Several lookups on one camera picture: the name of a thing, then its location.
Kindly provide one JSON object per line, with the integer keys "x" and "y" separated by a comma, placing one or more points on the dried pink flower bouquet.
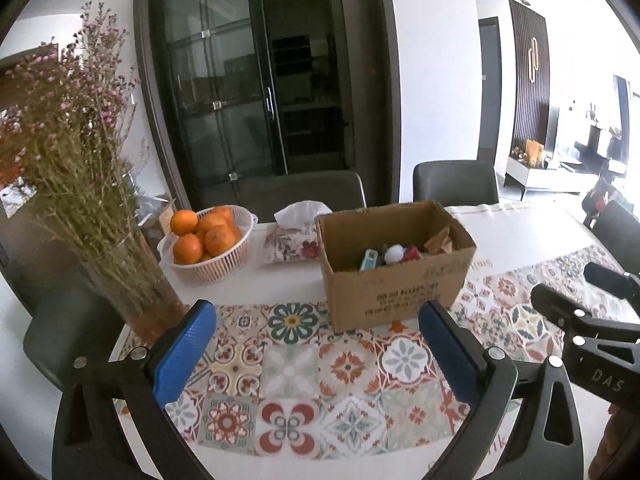
{"x": 75, "y": 122}

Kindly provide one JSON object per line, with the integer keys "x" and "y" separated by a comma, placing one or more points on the white tv cabinet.
{"x": 540, "y": 180}

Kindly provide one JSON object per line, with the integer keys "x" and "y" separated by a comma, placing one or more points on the white plush toy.
{"x": 394, "y": 254}

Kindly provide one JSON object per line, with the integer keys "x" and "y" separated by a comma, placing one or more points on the black glass sliding door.
{"x": 208, "y": 90}

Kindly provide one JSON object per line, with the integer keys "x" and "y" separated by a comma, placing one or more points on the right hand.
{"x": 617, "y": 455}

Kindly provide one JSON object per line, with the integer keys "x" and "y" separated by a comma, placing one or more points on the brown cardboard box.
{"x": 359, "y": 300}

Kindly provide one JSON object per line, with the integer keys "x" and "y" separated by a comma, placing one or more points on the glass flower vase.
{"x": 130, "y": 278}

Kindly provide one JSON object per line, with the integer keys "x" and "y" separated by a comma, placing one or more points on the dark chair far right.
{"x": 619, "y": 232}

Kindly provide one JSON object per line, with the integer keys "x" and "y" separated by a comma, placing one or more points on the orange mandarin pile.
{"x": 203, "y": 238}

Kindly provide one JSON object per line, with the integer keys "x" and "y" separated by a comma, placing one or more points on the dark chair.
{"x": 338, "y": 189}
{"x": 619, "y": 232}
{"x": 456, "y": 183}
{"x": 71, "y": 320}

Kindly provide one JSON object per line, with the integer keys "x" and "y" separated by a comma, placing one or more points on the copper foil snack packet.
{"x": 440, "y": 244}

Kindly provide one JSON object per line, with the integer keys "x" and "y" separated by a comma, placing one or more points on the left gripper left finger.
{"x": 89, "y": 442}

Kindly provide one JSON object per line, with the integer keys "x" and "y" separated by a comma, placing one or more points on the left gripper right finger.
{"x": 545, "y": 441}

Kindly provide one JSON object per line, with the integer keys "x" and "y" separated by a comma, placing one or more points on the brown entrance door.
{"x": 14, "y": 95}

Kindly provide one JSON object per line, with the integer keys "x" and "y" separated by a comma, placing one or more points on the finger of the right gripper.
{"x": 625, "y": 286}
{"x": 576, "y": 320}

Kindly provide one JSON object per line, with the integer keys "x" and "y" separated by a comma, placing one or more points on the patterned tile tablecloth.
{"x": 279, "y": 395}

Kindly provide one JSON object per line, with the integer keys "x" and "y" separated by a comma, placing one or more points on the floral tissue box cover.
{"x": 293, "y": 237}

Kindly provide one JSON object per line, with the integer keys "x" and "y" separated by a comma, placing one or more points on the white plastic fruit basket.
{"x": 213, "y": 270}

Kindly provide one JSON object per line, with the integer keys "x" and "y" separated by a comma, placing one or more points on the red green fluffy plush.
{"x": 412, "y": 253}

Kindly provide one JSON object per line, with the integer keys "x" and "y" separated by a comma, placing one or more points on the dark chair near left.
{"x": 71, "y": 320}

